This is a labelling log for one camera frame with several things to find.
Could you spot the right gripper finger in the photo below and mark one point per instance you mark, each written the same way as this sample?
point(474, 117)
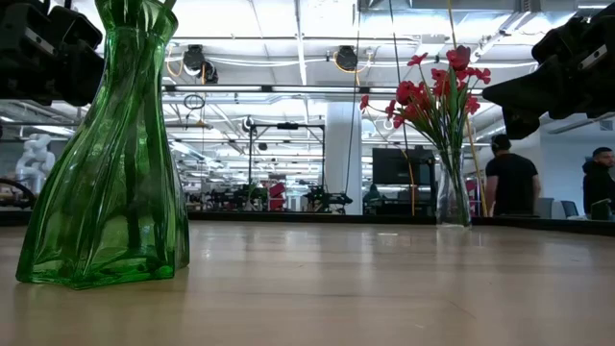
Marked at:
point(519, 91)

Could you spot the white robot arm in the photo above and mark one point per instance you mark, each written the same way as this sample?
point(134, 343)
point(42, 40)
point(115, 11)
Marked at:
point(36, 158)

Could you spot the black background robot arm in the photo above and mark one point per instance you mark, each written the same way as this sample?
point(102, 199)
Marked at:
point(235, 197)
point(329, 198)

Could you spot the clear glass vase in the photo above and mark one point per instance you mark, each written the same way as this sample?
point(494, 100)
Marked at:
point(454, 192)

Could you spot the green glass vase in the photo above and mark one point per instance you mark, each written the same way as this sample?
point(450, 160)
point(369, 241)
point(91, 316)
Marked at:
point(105, 192)

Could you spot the person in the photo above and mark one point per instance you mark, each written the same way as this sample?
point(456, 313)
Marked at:
point(598, 185)
point(511, 178)

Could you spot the grey office chair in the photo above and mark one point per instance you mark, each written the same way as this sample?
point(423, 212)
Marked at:
point(570, 207)

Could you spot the black monitor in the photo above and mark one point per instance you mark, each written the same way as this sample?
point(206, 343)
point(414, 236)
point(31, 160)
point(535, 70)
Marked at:
point(399, 165)

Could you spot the white building column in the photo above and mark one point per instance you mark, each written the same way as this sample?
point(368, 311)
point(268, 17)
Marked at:
point(336, 158)

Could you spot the red background object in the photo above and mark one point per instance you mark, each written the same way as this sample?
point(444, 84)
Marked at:
point(276, 194)

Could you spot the silver ventilation duct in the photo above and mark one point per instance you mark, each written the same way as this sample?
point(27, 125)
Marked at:
point(576, 126)

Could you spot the grey ceiling rail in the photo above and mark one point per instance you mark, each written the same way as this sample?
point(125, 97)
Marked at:
point(288, 89)

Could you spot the black gantry frame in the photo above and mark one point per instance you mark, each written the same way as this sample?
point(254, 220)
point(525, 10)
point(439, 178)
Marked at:
point(287, 126)

